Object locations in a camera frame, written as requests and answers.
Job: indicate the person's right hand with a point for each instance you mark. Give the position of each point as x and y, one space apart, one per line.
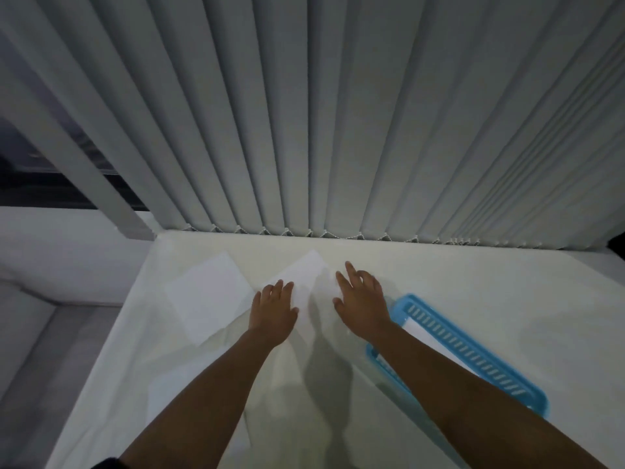
364 305

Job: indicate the person's left hand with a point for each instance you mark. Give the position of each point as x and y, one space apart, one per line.
270 315

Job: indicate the person's right middle finger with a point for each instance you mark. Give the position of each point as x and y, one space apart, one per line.
351 272

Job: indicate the person's right thumb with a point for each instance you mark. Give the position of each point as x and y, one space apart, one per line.
340 307

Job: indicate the person's left thumb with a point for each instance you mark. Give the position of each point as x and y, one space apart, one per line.
293 313

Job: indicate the person's right forearm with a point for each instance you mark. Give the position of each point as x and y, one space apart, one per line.
468 405

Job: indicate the person's left forearm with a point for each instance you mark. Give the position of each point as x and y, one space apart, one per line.
205 400

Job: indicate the white square paper sheet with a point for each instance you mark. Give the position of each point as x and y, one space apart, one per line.
207 297

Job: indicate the white paper stack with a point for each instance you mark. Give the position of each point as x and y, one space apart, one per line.
425 336

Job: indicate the blue slotted plastic basket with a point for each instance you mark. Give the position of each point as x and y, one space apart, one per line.
464 344

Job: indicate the grey vertical window blinds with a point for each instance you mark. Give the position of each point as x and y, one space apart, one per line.
342 112

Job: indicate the black sleeve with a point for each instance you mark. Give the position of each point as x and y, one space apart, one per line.
106 464

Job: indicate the dark window pane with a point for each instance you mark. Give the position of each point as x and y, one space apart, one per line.
44 178

